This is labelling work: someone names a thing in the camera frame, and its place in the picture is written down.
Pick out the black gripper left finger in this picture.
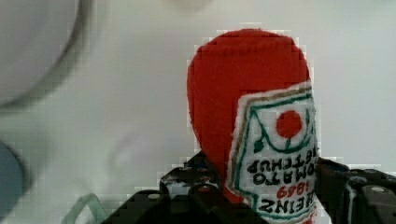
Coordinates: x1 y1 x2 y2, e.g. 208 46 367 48
101 152 268 224

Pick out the lilac round plate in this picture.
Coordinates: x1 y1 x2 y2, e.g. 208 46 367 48
0 0 92 106

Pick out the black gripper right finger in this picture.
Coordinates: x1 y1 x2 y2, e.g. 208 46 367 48
315 158 396 224

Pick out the red plush ketchup bottle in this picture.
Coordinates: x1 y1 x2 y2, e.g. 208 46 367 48
187 29 318 224

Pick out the blue bowl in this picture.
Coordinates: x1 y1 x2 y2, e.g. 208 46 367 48
0 142 29 219

